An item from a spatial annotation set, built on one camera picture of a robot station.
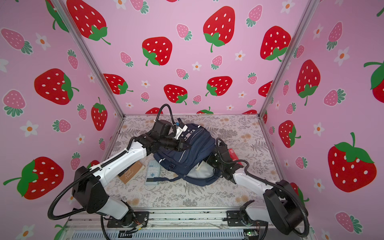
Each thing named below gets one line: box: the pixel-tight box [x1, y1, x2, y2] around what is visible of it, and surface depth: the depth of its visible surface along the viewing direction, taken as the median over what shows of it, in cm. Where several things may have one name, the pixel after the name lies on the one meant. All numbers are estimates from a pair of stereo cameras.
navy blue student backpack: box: [146, 124, 220, 186], surface depth 81 cm
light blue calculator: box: [144, 159, 161, 185], surface depth 92 cm
